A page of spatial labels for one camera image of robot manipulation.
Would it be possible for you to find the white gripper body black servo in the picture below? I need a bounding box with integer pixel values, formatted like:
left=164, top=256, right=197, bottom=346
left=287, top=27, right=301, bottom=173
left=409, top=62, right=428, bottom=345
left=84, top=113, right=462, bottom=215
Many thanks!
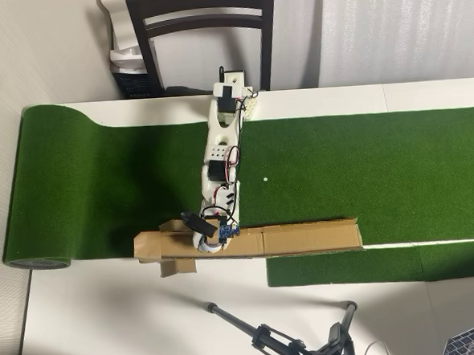
left=181, top=204, right=241, bottom=238

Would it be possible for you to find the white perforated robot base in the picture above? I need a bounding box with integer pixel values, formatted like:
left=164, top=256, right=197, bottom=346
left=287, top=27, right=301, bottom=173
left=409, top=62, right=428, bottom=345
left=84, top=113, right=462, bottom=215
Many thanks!
left=238, top=91, right=262, bottom=122

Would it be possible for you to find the long green turf mat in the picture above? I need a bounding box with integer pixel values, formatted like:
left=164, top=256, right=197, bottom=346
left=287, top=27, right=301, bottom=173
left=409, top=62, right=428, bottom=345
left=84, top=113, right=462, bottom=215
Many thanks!
left=0, top=78, right=474, bottom=274

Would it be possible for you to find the long cardboard ramp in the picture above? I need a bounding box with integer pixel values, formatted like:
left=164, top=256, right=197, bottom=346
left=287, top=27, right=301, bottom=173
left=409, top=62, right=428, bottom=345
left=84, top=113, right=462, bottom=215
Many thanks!
left=131, top=208, right=366, bottom=280

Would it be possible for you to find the short green turf strip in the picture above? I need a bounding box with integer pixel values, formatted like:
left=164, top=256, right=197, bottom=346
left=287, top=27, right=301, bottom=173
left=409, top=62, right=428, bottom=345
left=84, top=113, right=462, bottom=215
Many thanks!
left=264, top=239, right=474, bottom=292

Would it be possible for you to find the dark printed box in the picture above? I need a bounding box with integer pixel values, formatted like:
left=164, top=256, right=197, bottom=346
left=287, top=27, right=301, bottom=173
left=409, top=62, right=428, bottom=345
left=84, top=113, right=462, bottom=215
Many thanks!
left=113, top=67, right=165, bottom=100

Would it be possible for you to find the dark wooden chair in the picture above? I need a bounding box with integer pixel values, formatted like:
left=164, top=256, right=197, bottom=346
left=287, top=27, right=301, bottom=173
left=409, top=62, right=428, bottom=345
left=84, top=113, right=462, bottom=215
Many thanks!
left=125, top=0, right=281, bottom=100

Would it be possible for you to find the white foam packaging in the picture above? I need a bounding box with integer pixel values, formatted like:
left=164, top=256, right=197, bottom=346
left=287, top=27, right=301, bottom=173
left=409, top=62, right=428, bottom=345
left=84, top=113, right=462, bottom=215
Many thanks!
left=96, top=0, right=149, bottom=76

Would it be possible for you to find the white curtain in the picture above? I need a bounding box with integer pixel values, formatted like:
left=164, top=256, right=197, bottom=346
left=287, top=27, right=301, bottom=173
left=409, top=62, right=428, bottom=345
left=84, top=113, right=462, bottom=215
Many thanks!
left=313, top=0, right=474, bottom=88

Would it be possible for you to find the wrist camera board cardboard mount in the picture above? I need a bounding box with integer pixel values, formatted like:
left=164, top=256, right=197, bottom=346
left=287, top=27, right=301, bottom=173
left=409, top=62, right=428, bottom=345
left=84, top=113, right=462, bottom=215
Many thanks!
left=207, top=222, right=242, bottom=247

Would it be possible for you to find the black camera tripod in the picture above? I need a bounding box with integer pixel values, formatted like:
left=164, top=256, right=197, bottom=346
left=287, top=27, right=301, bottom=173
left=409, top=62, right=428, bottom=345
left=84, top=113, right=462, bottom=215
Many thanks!
left=203, top=292, right=362, bottom=355

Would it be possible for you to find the thin white cable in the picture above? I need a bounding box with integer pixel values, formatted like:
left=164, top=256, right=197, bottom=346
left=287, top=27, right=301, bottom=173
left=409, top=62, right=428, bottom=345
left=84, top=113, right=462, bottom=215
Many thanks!
left=362, top=339, right=394, bottom=355

